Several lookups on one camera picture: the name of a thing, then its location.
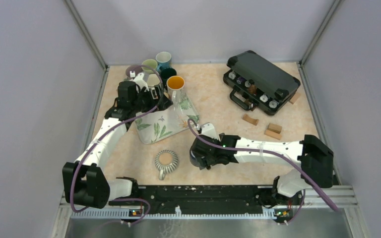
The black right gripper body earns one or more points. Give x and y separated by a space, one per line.
212 160

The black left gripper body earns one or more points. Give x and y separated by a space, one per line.
144 102

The clear floral glass jar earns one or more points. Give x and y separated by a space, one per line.
176 89

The white ribbed mug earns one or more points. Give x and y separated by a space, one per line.
154 82

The dark green mug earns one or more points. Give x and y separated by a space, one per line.
167 73

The lilac purple mug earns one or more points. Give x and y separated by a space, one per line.
132 71

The light green mug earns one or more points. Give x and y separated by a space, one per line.
149 63

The striped grey white mug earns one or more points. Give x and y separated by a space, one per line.
166 162

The light blue mug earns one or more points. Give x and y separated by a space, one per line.
163 60

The navy blue mug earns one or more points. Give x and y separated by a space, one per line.
193 159

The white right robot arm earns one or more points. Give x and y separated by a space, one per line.
311 160

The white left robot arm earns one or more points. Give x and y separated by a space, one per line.
84 182

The white floral tray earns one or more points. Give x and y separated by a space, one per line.
153 126

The black poker chip case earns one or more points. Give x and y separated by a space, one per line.
258 83

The wooden block behind case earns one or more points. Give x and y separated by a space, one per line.
295 97

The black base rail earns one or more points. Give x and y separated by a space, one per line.
206 199

